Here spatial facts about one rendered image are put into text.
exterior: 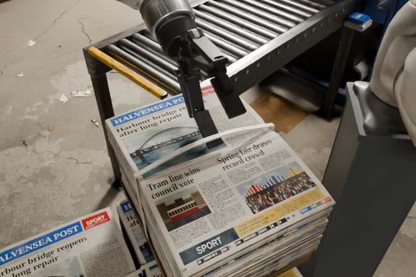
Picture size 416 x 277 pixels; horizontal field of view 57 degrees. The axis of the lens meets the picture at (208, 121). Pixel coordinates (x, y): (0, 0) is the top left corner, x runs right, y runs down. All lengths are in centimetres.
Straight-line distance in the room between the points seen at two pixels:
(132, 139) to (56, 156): 161
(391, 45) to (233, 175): 42
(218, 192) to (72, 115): 201
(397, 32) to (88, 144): 186
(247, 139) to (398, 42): 35
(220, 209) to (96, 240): 36
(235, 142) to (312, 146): 161
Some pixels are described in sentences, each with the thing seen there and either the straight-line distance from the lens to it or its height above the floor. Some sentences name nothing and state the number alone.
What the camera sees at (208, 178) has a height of 107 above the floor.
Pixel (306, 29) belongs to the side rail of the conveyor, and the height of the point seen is 79.
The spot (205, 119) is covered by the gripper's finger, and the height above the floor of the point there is 111.
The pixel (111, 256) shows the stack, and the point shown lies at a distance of 89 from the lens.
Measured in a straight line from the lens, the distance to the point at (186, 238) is 62.
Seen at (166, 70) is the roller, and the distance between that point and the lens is 144.
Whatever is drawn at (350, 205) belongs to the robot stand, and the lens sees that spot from 112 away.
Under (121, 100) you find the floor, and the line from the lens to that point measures 263.
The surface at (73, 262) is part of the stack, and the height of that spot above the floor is 83.
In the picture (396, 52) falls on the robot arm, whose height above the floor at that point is 119.
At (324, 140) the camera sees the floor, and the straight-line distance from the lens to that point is 238.
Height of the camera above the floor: 158
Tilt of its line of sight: 41 degrees down
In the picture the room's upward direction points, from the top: straight up
